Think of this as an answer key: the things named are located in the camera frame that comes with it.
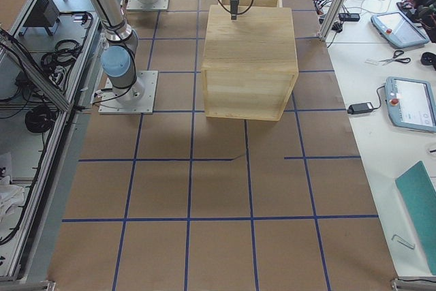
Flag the metal allen key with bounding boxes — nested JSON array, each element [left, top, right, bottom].
[[391, 234, 416, 250]]

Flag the wooden drawer cabinet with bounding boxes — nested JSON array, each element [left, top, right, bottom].
[[201, 5, 298, 121]]

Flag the black power adapter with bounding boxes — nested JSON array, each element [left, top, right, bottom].
[[347, 102, 375, 114]]

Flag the black handled scissors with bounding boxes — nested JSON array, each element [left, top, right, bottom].
[[379, 50, 411, 65]]

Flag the black control box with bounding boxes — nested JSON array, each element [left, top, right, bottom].
[[20, 0, 60, 35]]

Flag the small black device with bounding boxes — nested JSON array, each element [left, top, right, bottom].
[[338, 13, 360, 22]]

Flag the aluminium frame rail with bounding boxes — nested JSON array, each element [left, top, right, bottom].
[[1, 29, 73, 112]]

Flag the far teach pendant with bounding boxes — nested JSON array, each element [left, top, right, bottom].
[[371, 12, 430, 49]]

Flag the teach pendant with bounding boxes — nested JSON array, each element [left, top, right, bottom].
[[384, 76, 435, 133], [371, 12, 430, 49]]

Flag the teal folder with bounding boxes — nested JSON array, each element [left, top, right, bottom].
[[395, 161, 435, 275]]

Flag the coiled black cable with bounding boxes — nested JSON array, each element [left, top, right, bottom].
[[25, 105, 55, 134]]

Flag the near teach pendant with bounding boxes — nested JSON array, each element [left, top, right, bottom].
[[384, 76, 435, 133]]

